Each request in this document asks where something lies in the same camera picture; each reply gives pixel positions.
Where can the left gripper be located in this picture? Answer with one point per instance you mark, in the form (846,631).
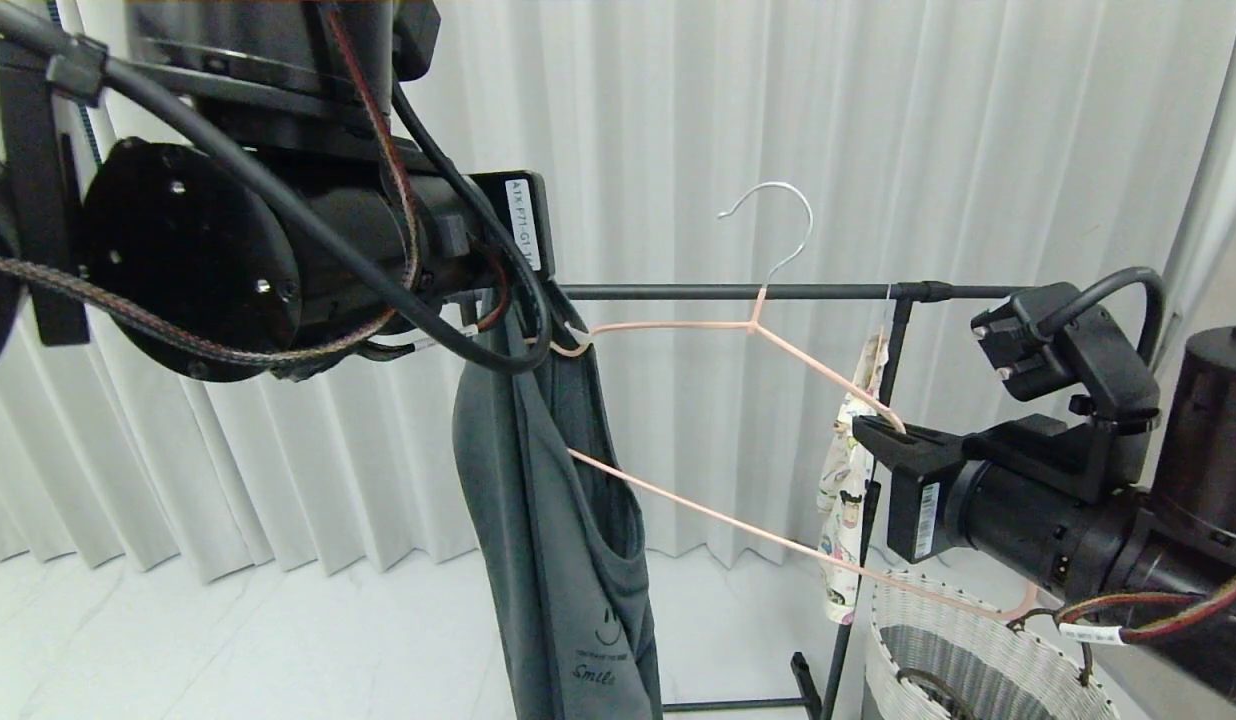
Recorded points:
(188,260)

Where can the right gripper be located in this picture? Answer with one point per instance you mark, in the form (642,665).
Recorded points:
(1038,540)

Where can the cream printed shorts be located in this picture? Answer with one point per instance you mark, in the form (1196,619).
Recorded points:
(843,500)

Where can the dark blue garment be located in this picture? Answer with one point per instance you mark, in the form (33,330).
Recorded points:
(558,560)

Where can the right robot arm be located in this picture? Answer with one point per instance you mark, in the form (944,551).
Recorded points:
(1213,440)

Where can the white laundry basket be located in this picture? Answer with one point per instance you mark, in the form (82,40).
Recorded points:
(938,640)

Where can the black clothes rack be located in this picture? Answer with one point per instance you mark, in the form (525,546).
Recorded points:
(678,292)

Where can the white curtain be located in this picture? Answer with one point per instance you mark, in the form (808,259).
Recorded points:
(878,130)

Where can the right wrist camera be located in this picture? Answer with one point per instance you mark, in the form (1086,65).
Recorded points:
(1098,370)

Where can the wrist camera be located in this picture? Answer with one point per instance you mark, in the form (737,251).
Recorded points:
(1098,370)
(418,35)

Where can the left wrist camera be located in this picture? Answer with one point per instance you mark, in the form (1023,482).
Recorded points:
(418,35)

